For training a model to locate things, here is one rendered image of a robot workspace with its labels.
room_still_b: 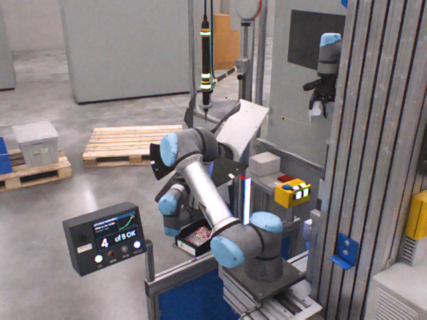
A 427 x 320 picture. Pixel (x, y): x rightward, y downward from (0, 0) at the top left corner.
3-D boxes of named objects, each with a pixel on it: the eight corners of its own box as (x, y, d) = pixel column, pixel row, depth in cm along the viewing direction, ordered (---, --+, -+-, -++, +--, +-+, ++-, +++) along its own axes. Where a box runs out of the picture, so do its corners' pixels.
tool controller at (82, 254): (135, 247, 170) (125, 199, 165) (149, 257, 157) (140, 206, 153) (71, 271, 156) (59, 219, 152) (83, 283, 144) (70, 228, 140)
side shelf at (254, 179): (261, 166, 288) (262, 163, 286) (299, 186, 261) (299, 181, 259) (235, 175, 275) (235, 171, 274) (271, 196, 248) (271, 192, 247)
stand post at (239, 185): (234, 286, 297) (238, 137, 250) (241, 293, 290) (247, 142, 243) (229, 288, 295) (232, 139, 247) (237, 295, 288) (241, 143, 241)
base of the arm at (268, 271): (292, 273, 152) (294, 251, 148) (261, 289, 144) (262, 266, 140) (265, 252, 163) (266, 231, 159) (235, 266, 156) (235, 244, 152)
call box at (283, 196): (295, 195, 221) (297, 177, 217) (309, 202, 214) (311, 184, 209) (273, 203, 213) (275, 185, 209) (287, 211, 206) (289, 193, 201)
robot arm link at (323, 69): (314, 61, 168) (327, 59, 173) (313, 73, 170) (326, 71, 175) (328, 65, 163) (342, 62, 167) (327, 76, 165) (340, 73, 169)
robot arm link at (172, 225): (191, 231, 179) (190, 209, 175) (169, 240, 173) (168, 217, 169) (181, 223, 185) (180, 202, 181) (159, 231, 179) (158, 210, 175)
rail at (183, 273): (293, 228, 226) (295, 215, 222) (299, 231, 223) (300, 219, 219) (145, 293, 179) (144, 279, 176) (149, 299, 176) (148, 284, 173)
